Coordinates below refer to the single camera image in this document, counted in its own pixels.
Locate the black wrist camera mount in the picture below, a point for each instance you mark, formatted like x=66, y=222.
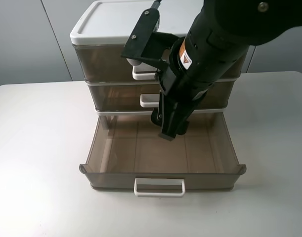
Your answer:
x=147, y=45

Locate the white plastic drawer cabinet frame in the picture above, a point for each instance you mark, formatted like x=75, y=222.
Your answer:
x=107, y=22

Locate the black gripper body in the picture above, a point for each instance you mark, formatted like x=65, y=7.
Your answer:
x=179, y=90

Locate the black gripper finger with grey tip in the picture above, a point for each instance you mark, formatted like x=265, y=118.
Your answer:
x=170, y=120

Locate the smoky transparent drawer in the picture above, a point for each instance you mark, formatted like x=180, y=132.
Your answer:
x=127, y=154
x=125, y=96
x=104, y=64

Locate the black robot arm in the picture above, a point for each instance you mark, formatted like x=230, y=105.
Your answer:
x=220, y=34

